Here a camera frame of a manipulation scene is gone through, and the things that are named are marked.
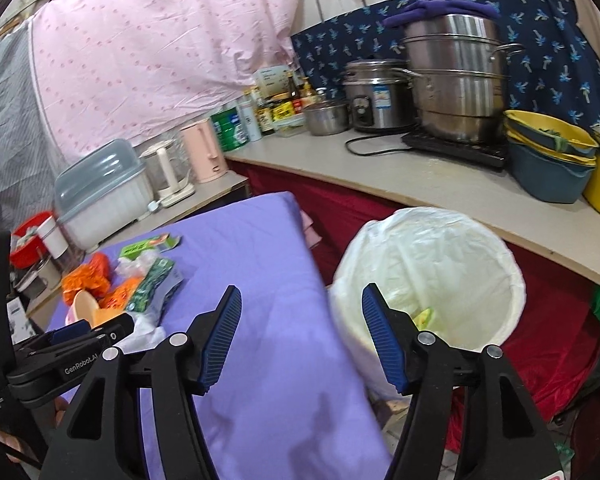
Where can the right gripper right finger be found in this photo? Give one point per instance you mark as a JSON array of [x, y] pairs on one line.
[[504, 435]]

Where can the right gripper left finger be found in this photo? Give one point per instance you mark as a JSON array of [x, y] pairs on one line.
[[100, 436]]

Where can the pink paper cup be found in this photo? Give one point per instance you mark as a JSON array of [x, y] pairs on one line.
[[86, 308]]

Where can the white tissue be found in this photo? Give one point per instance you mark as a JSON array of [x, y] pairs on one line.
[[145, 336]]

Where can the red-orange plastic bag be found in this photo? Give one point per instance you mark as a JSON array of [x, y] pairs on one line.
[[92, 277]]

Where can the clear plastic wrap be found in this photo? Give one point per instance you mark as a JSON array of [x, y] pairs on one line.
[[138, 267]]

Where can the orange printed plastic bag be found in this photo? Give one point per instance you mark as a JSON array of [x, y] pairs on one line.
[[121, 295]]

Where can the yellow-green snack bag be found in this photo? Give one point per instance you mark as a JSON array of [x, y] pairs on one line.
[[424, 319]]

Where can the green toothpaste box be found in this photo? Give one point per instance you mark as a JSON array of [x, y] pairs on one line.
[[160, 243]]

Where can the white lined trash bin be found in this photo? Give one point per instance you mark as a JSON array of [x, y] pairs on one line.
[[427, 259]]

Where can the person's left hand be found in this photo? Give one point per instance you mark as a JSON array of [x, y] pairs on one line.
[[45, 421]]

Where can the green white cardboard box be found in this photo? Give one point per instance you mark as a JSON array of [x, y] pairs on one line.
[[20, 327]]

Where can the small grey mug pot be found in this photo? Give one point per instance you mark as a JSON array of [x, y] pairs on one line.
[[45, 275]]

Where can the red counter skirt cloth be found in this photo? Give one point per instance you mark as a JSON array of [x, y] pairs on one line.
[[557, 340]]

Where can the red plastic basin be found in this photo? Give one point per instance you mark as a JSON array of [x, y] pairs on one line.
[[29, 248]]

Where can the green wrapper packet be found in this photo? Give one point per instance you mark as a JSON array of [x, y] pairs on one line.
[[156, 289]]

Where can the white cup jar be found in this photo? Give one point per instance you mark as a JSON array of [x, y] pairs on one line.
[[53, 239]]

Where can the purple tablecloth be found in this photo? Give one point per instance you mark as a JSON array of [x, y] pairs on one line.
[[289, 403]]

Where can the dish rack with grey lid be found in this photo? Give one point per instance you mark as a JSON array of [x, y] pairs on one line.
[[101, 194]]

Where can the white glass kettle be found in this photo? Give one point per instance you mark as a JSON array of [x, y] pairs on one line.
[[167, 173]]

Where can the pink electric kettle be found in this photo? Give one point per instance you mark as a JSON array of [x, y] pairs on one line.
[[204, 152]]

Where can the stacked blue yellow basins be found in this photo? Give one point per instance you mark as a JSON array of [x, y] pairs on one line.
[[550, 159]]

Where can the black induction cooker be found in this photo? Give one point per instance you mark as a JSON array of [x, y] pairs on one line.
[[490, 156]]

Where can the green tin can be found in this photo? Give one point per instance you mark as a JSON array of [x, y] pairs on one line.
[[228, 129]]

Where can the pink floral curtain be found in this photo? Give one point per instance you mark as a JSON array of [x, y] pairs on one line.
[[132, 69]]

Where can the white bottle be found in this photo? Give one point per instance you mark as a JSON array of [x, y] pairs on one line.
[[249, 120]]

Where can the dark soy sauce bottle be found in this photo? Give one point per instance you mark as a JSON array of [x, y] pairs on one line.
[[264, 116]]

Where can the large steel steamer pot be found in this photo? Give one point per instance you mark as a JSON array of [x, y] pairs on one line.
[[458, 69]]

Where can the steel rice cooker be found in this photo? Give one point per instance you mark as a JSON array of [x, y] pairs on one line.
[[380, 100]]

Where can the navy floral backsplash cloth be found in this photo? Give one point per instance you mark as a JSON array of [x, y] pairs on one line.
[[558, 74]]

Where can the small steel pot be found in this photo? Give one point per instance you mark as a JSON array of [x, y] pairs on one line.
[[327, 118]]

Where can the purple cloth on pot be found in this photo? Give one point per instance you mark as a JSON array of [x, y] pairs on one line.
[[423, 10]]

